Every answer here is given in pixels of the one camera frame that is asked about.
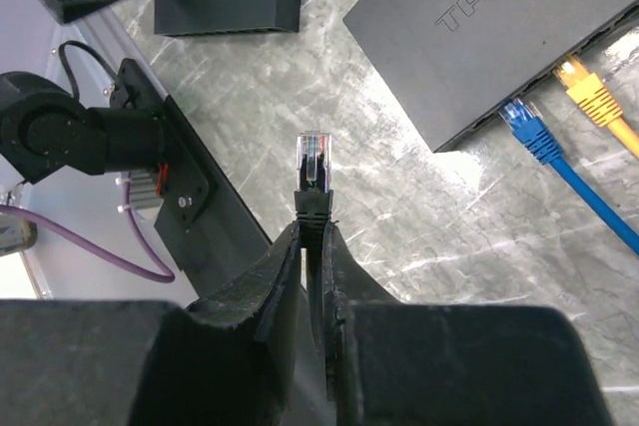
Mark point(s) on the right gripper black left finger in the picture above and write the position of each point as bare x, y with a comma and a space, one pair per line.
227, 359

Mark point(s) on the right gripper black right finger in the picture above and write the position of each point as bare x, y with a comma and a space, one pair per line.
394, 363

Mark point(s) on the black network switch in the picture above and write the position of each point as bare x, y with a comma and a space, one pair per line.
452, 63

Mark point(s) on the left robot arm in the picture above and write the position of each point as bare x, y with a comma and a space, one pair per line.
45, 128

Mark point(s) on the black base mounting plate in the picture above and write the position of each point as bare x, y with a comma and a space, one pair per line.
209, 231

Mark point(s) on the aluminium frame rail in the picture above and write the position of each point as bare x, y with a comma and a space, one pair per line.
105, 33

